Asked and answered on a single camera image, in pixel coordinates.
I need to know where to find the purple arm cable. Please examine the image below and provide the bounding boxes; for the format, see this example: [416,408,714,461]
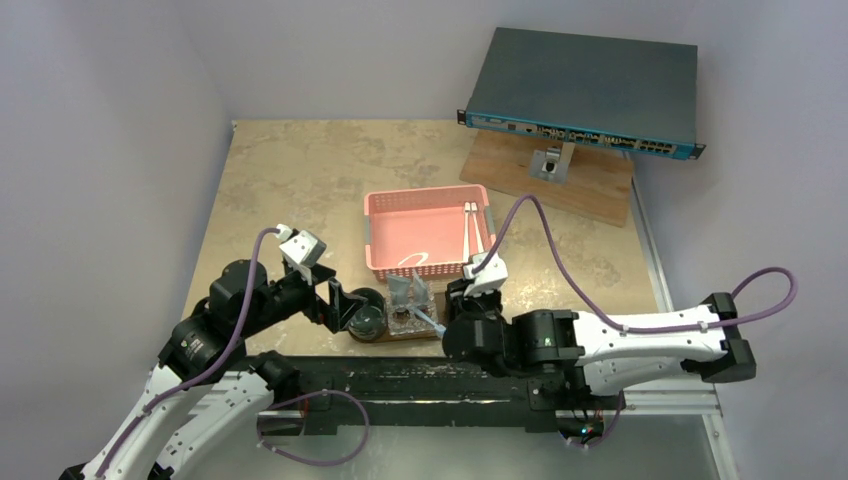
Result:
[473,193,800,452]
[92,227,281,480]

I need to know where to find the white toothbrush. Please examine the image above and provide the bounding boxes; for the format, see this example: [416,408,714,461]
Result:
[470,202,485,253]
[462,202,471,262]

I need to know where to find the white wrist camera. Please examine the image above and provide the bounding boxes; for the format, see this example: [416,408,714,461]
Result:
[462,252,508,297]
[275,224,327,286]

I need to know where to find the oval wooden tray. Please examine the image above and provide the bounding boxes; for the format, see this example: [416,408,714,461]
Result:
[347,288,437,344]

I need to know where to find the wooden base board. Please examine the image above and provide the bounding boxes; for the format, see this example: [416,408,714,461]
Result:
[460,130,634,227]

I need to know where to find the pink plastic basket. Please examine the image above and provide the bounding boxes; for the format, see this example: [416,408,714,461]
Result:
[364,184,496,282]

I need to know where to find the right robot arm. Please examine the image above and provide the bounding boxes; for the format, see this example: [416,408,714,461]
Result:
[441,280,757,407]

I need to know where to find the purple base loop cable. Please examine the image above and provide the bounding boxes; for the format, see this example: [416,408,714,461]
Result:
[256,388,369,465]

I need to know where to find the metal stand bracket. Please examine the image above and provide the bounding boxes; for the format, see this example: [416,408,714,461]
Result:
[528,142,576,185]

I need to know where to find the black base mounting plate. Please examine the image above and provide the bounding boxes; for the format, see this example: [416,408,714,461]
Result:
[257,356,624,437]

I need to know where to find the dark green mug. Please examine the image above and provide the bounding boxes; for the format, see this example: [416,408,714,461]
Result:
[347,287,388,343]

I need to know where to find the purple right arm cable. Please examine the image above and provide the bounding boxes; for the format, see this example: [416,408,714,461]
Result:
[473,193,800,452]

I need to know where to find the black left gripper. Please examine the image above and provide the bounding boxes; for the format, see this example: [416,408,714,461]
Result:
[240,261,367,337]

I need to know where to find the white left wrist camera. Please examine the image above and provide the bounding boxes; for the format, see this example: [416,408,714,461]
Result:
[275,224,327,286]

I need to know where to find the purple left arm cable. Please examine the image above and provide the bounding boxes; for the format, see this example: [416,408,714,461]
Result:
[92,227,281,480]

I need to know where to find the blue network switch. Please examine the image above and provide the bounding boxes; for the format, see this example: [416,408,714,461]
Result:
[457,27,705,160]

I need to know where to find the blue toothbrush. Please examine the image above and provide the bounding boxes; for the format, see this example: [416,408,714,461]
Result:
[407,306,446,339]

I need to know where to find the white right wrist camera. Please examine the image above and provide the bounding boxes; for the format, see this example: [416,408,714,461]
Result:
[462,252,508,297]

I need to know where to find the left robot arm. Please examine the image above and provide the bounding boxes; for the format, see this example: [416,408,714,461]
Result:
[61,260,384,479]

